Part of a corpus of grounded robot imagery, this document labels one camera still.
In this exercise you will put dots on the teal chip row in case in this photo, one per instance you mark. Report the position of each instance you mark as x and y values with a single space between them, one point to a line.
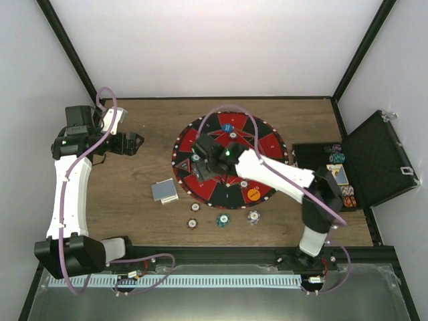
337 158

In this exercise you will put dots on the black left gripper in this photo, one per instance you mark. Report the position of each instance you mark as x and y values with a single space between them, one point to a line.
131 148

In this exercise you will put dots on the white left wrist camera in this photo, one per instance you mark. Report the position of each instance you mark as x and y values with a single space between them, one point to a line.
112 119

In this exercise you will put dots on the blue small blind button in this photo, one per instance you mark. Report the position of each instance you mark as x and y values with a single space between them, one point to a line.
227 127

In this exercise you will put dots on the black enclosure frame post left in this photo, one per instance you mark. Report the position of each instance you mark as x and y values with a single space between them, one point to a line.
67 46

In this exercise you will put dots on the black front mounting rail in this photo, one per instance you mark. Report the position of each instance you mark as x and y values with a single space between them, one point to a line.
285 258

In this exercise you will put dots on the round red black poker mat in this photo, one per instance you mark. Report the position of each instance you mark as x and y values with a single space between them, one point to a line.
224 192

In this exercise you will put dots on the card deck in case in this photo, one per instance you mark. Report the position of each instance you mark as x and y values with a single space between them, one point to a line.
339 173

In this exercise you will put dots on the black poker chip case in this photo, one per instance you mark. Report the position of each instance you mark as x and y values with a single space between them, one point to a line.
376 163

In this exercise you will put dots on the orange big blind button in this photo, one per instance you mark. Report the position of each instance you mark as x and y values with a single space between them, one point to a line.
253 194

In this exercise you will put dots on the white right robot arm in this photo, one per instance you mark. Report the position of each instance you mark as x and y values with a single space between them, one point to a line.
317 191

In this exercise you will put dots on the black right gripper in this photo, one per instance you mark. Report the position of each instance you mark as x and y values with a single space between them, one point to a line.
202 174

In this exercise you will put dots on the white card box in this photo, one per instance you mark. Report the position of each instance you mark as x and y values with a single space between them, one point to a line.
169 199

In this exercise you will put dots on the teal 50 chip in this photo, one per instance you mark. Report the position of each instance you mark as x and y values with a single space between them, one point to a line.
195 158

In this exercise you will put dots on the red poker chip stack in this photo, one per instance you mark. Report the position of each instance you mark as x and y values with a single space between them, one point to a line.
192 224

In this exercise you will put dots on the blue white poker chip stack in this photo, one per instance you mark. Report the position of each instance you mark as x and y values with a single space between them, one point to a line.
253 217

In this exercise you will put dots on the black enclosure frame post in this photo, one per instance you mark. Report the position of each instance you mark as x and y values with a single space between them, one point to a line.
67 46
370 35

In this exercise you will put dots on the teal poker chip stack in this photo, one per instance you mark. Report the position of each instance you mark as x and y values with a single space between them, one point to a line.
223 220

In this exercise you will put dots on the blue backed card deck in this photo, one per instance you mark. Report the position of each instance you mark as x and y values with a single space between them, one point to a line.
163 189

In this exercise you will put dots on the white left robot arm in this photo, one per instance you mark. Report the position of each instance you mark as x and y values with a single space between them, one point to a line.
68 250

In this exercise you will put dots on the light blue slotted cable duct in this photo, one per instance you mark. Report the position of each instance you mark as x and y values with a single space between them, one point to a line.
200 281

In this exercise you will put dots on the black enclosure frame post right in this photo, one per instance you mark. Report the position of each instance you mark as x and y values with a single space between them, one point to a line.
370 35

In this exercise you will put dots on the red 100 chip off mat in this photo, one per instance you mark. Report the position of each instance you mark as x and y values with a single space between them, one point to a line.
195 207

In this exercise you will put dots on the orange red chip row case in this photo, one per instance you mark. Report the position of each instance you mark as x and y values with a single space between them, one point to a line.
350 201

